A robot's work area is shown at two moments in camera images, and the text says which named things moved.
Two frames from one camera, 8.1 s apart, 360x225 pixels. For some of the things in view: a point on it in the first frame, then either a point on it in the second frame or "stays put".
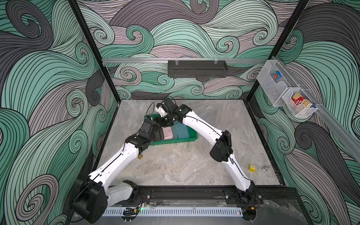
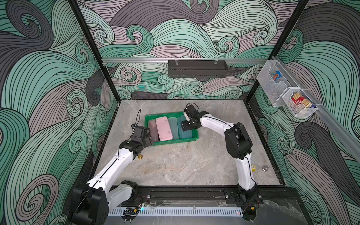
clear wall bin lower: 298,102 stays put
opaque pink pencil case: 168,133 stays put
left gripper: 158,134 -> 148,139
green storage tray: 192,135 stays put
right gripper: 162,122 -> 187,126
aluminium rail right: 348,140 stays put
